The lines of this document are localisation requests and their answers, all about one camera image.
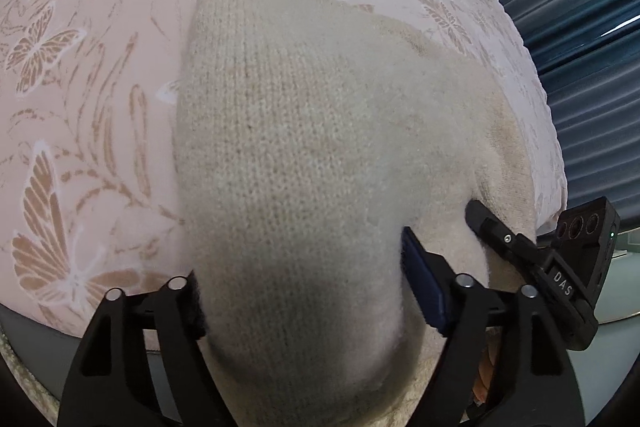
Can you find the beige knit sweater black hearts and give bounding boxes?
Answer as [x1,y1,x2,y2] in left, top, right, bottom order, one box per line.
[175,0,536,426]

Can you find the person's hand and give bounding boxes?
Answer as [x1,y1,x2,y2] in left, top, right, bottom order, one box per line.
[472,348,495,404]

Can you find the blue curtain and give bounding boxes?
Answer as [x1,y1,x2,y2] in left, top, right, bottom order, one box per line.
[500,0,639,230]

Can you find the pink butterfly bedspread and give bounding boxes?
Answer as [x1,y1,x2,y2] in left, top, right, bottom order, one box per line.
[1,0,567,337]

